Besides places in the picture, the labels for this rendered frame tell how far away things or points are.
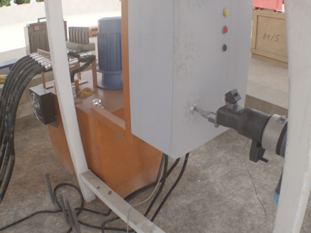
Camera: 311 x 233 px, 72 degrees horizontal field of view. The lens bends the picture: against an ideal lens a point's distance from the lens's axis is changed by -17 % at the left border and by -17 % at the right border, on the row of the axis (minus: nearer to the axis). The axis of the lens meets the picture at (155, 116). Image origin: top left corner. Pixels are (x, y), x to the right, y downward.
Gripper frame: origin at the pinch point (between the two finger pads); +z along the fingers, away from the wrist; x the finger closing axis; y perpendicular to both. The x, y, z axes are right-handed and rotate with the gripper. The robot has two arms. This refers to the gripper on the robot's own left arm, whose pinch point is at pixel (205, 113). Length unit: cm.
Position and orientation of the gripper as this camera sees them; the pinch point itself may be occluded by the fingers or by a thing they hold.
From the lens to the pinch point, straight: 73.2
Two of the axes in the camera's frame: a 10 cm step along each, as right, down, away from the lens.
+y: 0.0, -9.0, -4.3
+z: -6.6, -3.2, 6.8
